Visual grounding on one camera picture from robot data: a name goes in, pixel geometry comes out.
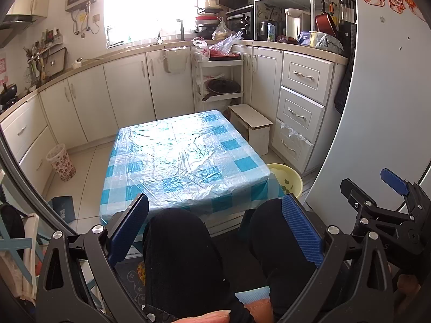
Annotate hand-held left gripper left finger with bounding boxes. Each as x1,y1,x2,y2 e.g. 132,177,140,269
35,193,150,323

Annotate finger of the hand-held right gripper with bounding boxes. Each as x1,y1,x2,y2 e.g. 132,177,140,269
340,178,382,216
380,167,425,206

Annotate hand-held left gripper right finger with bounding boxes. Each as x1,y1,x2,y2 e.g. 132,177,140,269
279,194,396,323

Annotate yellow plastic bin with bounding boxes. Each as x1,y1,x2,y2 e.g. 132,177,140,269
266,163,303,199

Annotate person's left forearm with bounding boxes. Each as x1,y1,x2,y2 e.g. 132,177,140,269
177,302,271,323

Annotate person's right hand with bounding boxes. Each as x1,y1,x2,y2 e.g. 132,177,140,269
396,273,422,294

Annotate dark patterned floor mat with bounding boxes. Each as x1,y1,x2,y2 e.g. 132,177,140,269
114,257,149,307

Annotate person's left leg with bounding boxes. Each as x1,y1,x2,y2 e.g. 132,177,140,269
143,207,237,323

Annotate blue cardboard box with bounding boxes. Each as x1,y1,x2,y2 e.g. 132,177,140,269
47,195,77,224

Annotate white cabinet drawer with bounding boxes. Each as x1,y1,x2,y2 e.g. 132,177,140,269
277,87,326,132
271,119,318,173
281,51,335,95

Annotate person's light blue shirt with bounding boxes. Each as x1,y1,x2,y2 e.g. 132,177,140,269
235,288,270,306

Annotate clear plastic bag on drawer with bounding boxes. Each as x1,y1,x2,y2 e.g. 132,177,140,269
279,120,312,146

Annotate white refrigerator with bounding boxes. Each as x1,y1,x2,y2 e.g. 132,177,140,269
302,0,431,216

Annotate table with blue checked cover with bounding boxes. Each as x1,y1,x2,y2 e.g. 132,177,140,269
98,109,287,237

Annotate floral waste basket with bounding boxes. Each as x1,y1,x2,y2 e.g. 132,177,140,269
46,143,77,182

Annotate white cloth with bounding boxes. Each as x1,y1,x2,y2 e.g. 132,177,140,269
0,213,40,302

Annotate white wooden stool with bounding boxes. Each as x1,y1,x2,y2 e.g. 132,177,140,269
228,103,274,156

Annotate white kitchen base cabinets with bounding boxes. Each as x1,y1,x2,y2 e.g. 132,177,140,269
0,38,350,189

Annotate grey and yellow bag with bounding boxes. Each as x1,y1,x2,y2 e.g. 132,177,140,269
309,31,345,57

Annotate white rolling shelf cart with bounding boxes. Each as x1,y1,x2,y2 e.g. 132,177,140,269
190,45,245,114

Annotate blue packet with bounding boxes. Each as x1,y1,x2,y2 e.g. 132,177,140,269
298,30,319,47

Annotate black frying pan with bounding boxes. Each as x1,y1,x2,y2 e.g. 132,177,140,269
201,78,242,104

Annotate red saucepan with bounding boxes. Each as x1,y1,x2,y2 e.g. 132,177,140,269
314,0,338,38

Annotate hanging beige cloth bag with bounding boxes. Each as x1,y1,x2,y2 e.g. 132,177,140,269
161,47,190,74

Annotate red and orange sticker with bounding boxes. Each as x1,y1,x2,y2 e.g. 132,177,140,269
402,0,429,23

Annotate black blender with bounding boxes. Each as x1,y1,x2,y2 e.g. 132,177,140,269
337,0,357,25

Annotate white electric water boiler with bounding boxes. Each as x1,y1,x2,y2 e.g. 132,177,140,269
284,7,312,41

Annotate hanging grey tray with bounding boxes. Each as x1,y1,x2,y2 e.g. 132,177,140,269
43,47,68,77

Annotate black wok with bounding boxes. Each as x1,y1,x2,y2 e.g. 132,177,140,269
0,82,20,106

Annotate red tray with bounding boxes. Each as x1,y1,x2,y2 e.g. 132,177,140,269
208,53,242,62

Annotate metal windowsill rack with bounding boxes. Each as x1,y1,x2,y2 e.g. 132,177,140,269
105,25,126,47

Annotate white and red plastic bag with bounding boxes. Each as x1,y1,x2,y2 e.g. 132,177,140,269
192,38,211,60

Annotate large clear plastic bag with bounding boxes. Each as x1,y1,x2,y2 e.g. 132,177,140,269
208,30,244,58

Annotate black toaster oven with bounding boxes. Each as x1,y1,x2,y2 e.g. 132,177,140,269
225,6,255,41

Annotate bag of yellow food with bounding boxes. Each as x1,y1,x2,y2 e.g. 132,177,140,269
211,16,237,41

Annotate kitchen window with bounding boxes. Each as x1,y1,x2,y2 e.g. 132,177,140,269
102,0,203,48

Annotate range hood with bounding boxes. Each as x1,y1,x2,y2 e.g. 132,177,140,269
0,13,38,48

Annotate teal folding frame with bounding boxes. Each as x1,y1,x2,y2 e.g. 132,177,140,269
0,205,45,288

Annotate wall utensil rack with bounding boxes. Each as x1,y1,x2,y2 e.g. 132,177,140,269
23,28,68,90

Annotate pink wall stickers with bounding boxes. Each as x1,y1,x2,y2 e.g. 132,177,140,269
0,57,9,89

